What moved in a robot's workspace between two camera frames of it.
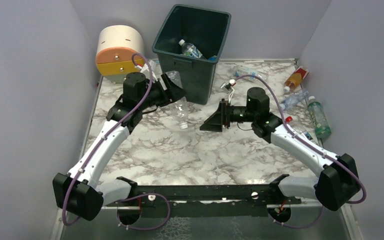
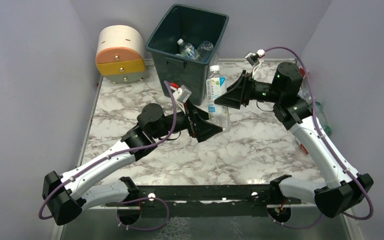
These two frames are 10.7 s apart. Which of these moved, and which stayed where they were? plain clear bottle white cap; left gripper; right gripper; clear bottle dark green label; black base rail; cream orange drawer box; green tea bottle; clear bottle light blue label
Moved: plain clear bottle white cap; right gripper; left gripper; clear bottle light blue label
Stayed: green tea bottle; clear bottle dark green label; black base rail; cream orange drawer box
